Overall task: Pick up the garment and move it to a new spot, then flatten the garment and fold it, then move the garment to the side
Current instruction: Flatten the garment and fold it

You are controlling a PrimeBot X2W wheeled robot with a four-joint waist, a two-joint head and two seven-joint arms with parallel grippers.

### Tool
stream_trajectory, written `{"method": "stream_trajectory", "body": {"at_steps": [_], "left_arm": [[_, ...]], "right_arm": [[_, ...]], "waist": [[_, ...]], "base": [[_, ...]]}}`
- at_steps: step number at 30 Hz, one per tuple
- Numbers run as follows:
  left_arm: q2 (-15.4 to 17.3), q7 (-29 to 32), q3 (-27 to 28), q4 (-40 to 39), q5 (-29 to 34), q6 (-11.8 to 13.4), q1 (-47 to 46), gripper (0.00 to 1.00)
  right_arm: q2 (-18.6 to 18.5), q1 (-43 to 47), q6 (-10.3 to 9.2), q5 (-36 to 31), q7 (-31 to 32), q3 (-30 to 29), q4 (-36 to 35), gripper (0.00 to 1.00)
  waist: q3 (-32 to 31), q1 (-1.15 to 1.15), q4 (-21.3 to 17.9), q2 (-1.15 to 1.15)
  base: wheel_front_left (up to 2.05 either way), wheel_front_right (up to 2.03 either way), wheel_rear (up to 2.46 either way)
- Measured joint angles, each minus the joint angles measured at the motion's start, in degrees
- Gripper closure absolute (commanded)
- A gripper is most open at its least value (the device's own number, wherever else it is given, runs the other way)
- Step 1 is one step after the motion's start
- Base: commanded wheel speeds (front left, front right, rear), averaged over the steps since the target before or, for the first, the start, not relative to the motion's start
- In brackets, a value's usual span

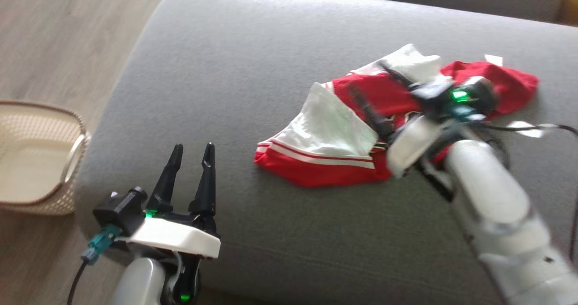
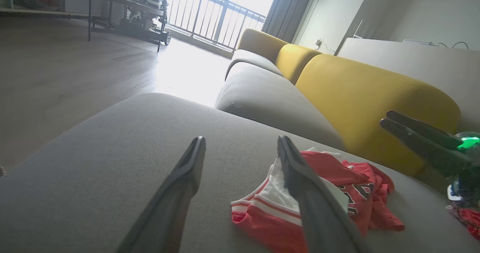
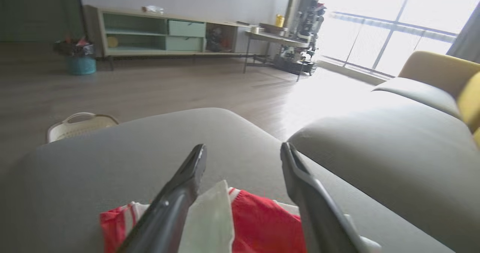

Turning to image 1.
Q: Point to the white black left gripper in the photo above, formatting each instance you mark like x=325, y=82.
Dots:
x=176, y=237

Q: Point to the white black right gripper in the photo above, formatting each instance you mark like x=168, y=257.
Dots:
x=415, y=147

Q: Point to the red Bulls jersey white sleeves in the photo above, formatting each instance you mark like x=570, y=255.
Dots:
x=329, y=129

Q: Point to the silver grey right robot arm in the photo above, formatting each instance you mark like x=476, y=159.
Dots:
x=496, y=205

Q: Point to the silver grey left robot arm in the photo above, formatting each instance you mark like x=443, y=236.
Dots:
x=135, y=282

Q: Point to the large grey sofa seat cushion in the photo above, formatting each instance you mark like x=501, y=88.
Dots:
x=271, y=232

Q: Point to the beige wicker laundry basket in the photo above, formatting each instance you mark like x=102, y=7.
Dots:
x=31, y=160

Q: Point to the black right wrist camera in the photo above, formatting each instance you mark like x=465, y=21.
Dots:
x=433, y=92

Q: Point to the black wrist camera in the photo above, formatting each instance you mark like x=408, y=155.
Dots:
x=119, y=210
x=433, y=92

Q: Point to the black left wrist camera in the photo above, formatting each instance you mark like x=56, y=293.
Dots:
x=119, y=210

